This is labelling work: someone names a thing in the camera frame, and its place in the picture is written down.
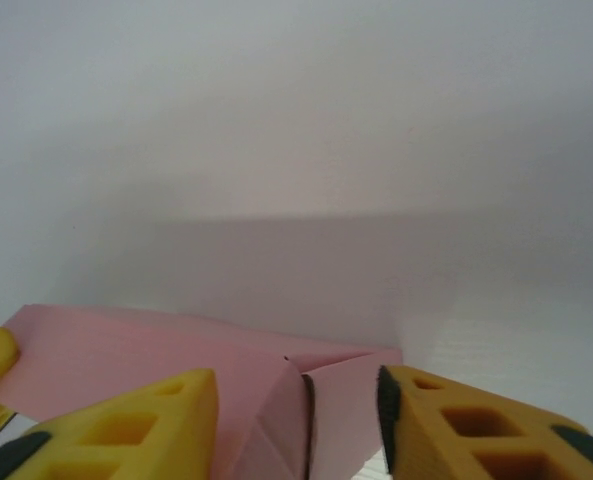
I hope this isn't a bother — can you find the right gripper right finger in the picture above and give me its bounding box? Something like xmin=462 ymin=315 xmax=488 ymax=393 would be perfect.
xmin=374 ymin=363 xmax=593 ymax=480

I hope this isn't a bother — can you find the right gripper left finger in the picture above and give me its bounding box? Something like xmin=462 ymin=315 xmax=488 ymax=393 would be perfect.
xmin=0 ymin=368 xmax=223 ymax=480

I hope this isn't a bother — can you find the pink paper box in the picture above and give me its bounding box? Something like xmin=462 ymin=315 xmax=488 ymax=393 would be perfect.
xmin=0 ymin=303 xmax=405 ymax=480

